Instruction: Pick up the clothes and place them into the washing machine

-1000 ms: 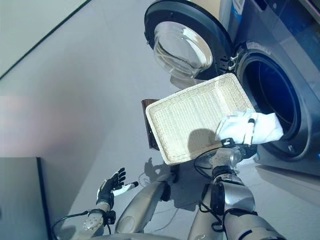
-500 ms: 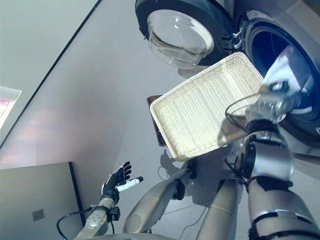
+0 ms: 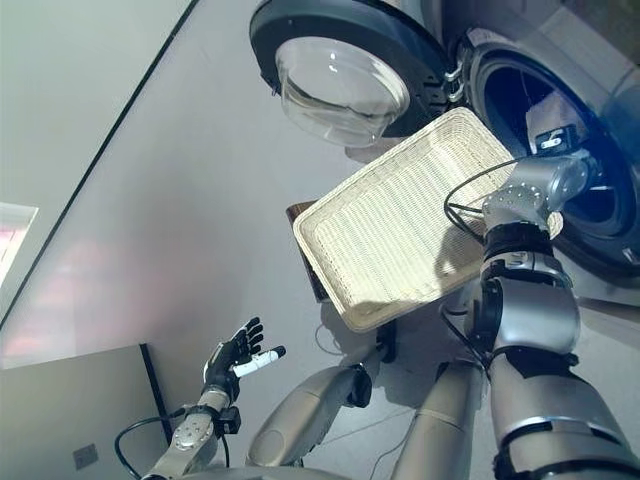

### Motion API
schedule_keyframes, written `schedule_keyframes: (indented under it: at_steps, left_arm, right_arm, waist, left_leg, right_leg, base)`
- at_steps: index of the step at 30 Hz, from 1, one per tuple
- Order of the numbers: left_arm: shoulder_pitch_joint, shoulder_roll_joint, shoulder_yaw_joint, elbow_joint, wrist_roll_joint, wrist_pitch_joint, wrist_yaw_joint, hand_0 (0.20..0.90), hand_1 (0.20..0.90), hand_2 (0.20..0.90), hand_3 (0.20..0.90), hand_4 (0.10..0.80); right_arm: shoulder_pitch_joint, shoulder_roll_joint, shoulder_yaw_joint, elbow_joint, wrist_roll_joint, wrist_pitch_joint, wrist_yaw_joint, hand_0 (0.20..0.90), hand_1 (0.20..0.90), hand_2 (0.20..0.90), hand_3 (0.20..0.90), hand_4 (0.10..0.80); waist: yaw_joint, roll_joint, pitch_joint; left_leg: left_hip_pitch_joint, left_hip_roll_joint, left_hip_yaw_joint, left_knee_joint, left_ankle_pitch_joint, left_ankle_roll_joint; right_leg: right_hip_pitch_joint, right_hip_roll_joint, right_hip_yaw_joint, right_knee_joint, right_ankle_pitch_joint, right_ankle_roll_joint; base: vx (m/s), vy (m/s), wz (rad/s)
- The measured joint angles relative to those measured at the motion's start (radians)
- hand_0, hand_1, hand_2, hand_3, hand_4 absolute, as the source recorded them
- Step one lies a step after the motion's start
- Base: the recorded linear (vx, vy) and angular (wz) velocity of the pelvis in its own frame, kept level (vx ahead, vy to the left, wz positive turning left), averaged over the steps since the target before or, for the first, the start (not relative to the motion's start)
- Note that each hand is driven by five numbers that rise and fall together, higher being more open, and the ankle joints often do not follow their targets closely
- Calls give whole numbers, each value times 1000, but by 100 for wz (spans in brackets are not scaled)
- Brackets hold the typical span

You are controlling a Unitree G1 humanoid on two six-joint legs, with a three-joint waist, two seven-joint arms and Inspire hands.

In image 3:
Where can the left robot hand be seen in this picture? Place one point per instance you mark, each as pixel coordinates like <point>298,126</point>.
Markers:
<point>227,360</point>

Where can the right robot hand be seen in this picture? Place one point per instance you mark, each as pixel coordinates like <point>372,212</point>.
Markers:
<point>557,140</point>

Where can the white wicker basket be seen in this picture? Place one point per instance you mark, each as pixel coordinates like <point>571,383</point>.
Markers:
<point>390,225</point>

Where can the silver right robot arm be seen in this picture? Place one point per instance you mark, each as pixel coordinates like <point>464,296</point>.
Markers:
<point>535,310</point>

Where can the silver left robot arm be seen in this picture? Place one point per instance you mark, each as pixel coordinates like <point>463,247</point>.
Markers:
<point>192,435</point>

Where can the grey front-load washing machine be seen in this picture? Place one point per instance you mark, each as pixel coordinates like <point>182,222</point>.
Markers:
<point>620,210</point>

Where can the silver robot torso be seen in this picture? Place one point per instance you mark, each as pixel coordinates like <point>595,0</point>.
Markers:
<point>280,474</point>

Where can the brown wooden stool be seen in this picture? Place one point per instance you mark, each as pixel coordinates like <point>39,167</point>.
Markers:
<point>300,207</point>

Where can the grey partition with black edge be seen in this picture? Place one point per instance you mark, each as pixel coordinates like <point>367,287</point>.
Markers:
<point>55,400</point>

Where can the silver right robot leg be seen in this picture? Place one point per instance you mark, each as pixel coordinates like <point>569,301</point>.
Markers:
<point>440,415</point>

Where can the round glass washer door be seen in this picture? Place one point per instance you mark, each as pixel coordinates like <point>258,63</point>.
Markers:
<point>340,80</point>

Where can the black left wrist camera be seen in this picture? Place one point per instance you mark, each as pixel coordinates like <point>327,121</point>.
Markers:
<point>230,421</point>

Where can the grey wall socket plate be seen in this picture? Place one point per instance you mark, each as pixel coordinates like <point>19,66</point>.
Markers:
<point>85,455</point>

